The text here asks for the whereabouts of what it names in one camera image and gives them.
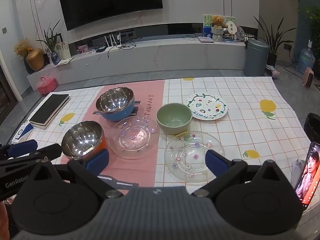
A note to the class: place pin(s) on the bushy green plant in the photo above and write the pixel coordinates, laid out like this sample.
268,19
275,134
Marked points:
313,22

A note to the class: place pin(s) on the grey trash bin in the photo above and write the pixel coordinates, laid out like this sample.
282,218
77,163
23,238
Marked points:
256,57

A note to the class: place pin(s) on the blue vase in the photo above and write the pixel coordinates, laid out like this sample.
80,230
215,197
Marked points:
56,58

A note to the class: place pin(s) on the pink heater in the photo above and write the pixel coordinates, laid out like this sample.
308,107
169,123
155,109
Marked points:
308,78

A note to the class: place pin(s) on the round paper fan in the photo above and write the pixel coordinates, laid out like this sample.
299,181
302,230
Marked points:
230,28

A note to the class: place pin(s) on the small white object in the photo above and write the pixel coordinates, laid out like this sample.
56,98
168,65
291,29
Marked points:
297,168

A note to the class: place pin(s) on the pink card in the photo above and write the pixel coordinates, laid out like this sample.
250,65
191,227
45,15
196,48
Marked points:
83,49

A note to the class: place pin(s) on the dried yellow flowers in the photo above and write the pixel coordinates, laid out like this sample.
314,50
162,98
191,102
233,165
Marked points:
22,47

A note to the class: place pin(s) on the blue water jug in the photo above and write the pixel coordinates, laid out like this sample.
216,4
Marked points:
305,58

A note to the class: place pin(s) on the smartphone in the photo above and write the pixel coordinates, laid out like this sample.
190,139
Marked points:
308,175

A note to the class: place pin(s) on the teddy bear with clutter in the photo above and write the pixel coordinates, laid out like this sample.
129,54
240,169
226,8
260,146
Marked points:
207,30

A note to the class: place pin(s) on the black chair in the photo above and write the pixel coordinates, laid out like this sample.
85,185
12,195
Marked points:
312,127

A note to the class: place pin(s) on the black book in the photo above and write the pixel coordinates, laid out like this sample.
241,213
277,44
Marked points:
48,110

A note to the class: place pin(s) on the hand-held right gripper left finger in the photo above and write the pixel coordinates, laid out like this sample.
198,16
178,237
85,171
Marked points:
97,159

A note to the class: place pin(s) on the orange steel bowl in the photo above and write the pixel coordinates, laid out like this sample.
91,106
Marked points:
81,140

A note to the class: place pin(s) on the person's left forearm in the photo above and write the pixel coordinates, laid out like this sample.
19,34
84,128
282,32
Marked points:
3,220

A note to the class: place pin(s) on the pink basket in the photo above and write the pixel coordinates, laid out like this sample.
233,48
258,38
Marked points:
47,86

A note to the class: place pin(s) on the blue white box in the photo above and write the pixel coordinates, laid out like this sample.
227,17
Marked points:
23,132

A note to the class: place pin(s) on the black television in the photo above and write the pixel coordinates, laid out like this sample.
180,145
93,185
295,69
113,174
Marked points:
110,2

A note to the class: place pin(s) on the black set-top box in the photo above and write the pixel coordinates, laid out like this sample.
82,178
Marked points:
101,49

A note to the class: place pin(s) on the golden vase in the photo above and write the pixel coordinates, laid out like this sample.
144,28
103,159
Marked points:
35,60

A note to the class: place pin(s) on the tall leafy potted plant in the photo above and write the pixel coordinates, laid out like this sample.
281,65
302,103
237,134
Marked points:
272,42

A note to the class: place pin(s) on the checked lemon tablecloth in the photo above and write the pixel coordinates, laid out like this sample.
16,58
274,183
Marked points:
250,135

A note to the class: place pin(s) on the patterned round fan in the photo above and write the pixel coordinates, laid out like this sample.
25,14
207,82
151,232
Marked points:
241,33

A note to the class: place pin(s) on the pink slipper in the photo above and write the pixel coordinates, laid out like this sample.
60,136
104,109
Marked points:
272,71

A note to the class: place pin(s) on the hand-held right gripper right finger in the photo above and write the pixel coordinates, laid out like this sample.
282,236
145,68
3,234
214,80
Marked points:
215,161

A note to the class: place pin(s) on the painted white plate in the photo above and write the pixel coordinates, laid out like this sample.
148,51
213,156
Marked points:
207,106

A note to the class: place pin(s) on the white router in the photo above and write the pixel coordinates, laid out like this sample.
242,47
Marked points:
117,43

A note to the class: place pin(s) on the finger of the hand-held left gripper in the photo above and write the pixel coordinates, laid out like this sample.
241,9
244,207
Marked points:
50,151
22,147

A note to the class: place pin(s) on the white art card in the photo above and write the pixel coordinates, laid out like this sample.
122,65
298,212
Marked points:
63,51

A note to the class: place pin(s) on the marble television console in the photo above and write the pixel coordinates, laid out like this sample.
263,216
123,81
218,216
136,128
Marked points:
150,60

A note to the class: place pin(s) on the loose papers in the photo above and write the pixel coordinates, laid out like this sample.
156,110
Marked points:
64,62

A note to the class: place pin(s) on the pink placemat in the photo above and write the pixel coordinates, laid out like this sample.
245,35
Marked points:
150,92

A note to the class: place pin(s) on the green ceramic bowl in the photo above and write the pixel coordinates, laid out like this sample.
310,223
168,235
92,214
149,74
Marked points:
173,120

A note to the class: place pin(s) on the clear glass plate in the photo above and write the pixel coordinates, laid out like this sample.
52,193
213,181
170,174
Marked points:
185,155
135,137

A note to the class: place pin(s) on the grey laptop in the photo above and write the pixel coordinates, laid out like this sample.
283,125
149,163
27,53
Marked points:
205,39

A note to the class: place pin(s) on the brown teddy bear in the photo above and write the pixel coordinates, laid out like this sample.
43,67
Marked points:
217,22

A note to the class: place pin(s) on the slender leaf houseplant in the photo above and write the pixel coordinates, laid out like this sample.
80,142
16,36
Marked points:
51,38

